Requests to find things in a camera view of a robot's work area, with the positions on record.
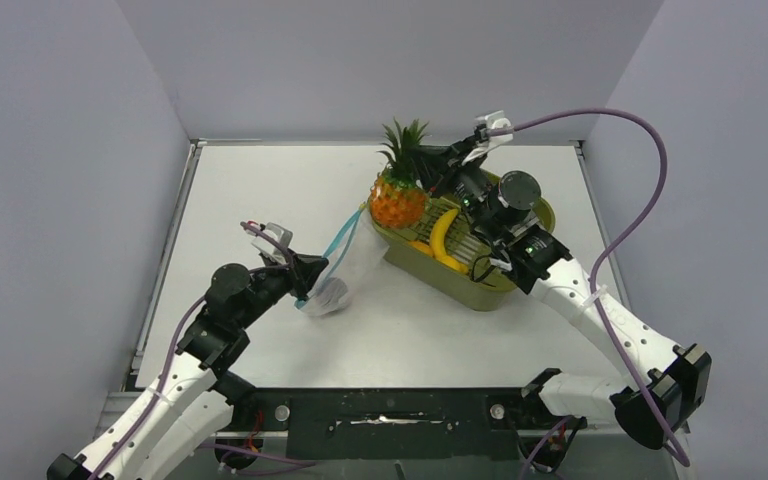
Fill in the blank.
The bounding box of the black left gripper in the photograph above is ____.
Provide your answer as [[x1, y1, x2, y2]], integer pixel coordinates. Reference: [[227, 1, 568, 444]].
[[237, 247, 329, 330]]

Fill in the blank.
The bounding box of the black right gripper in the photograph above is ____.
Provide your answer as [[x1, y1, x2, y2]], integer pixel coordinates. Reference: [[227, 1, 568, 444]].
[[407, 136, 504, 243]]

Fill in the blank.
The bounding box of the orange toy pineapple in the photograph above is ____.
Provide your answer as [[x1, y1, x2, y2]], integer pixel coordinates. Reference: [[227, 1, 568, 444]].
[[367, 119, 428, 229]]

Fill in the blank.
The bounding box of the clear zip top bag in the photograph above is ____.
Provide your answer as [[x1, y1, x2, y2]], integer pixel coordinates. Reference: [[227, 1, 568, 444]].
[[294, 204, 388, 317]]

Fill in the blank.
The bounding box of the olive green plastic basket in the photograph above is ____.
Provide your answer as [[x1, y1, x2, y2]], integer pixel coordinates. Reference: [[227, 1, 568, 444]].
[[372, 169, 568, 311]]

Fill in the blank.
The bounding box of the purple red onion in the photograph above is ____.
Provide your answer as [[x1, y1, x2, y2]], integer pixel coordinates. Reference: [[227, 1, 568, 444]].
[[313, 277, 349, 313]]

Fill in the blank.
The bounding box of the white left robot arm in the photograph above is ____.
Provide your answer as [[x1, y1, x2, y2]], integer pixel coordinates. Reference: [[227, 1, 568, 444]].
[[46, 253, 329, 479]]

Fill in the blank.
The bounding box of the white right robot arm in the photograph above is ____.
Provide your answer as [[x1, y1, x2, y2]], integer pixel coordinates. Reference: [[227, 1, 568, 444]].
[[413, 140, 712, 450]]

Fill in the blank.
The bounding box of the yellow toy banana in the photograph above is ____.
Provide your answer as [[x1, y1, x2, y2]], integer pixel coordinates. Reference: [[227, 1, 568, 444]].
[[429, 208, 468, 274]]

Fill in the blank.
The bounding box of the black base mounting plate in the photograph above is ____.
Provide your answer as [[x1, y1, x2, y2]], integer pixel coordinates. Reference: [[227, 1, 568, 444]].
[[217, 387, 559, 461]]

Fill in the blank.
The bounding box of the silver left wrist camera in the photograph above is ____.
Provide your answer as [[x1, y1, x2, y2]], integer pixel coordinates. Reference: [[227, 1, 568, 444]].
[[251, 223, 293, 265]]

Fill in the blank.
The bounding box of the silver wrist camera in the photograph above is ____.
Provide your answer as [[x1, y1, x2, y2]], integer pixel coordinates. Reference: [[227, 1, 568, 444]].
[[462, 110, 514, 165], [251, 223, 293, 265]]

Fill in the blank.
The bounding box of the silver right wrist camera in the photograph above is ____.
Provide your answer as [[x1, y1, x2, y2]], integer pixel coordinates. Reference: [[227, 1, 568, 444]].
[[462, 110, 514, 165]]

